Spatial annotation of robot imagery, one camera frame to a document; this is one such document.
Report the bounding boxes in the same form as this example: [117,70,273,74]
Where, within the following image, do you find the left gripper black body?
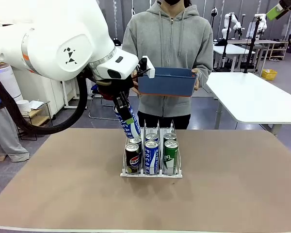
[96,74,136,100]

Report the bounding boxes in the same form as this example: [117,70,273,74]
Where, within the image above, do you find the blue Pocari Sweat can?
[144,140,160,175]
[145,133,159,143]
[113,101,142,139]

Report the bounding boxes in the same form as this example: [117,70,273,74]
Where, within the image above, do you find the blue plastic basket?
[137,67,198,98]

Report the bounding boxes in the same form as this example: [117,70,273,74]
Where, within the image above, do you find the black Pepsi can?
[125,143,141,174]
[129,136,143,149]

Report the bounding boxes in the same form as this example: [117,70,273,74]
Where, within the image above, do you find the person left forearm grey sleeve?
[196,48,214,89]

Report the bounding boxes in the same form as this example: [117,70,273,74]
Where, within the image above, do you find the person right hand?
[132,81,141,97]

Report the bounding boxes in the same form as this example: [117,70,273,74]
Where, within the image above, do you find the person left hand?
[191,68,201,92]

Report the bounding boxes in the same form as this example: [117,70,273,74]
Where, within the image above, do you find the red jacket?
[91,83,117,101]

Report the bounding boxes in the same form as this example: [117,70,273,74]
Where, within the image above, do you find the grey metal chair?
[88,84,121,121]

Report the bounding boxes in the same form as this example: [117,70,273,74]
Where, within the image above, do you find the light wooden shelf unit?
[227,38,289,61]

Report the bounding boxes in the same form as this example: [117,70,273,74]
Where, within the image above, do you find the black tripod stand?
[213,13,236,72]
[243,16,262,73]

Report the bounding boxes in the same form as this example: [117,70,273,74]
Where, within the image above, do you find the white rolling side table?
[59,80,88,110]

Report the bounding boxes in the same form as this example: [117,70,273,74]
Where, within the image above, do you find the white lab table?
[212,43,255,72]

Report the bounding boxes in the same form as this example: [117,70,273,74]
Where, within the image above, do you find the green Chilsung cider can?
[163,140,179,176]
[163,133,178,143]

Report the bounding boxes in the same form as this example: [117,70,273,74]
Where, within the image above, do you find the stand with white lamp head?
[210,7,219,42]

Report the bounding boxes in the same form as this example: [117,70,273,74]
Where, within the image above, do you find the person black trousers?
[137,111,192,131]

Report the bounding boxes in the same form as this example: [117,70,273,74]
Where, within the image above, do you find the yellow plastic crate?
[261,68,278,81]

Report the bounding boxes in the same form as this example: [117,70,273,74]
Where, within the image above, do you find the person grey hoodie torso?
[122,0,214,117]

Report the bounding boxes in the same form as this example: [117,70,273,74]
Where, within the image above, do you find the white desk wooden top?
[13,70,75,117]

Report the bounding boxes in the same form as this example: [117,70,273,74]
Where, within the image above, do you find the clear acrylic can rack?
[120,118,184,179]

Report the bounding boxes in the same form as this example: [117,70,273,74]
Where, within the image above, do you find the white paper stack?
[29,100,45,110]

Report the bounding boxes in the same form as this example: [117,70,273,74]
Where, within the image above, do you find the white paper roll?
[16,100,32,113]

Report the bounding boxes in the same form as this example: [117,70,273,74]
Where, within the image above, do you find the white air purifier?
[0,63,24,100]

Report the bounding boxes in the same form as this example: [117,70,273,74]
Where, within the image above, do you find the bystander in maroon top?
[0,60,30,163]

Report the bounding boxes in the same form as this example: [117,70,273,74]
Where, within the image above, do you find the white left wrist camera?
[137,55,156,79]

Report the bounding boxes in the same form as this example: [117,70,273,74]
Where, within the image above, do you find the black wire wooden shelf rack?
[11,101,53,141]

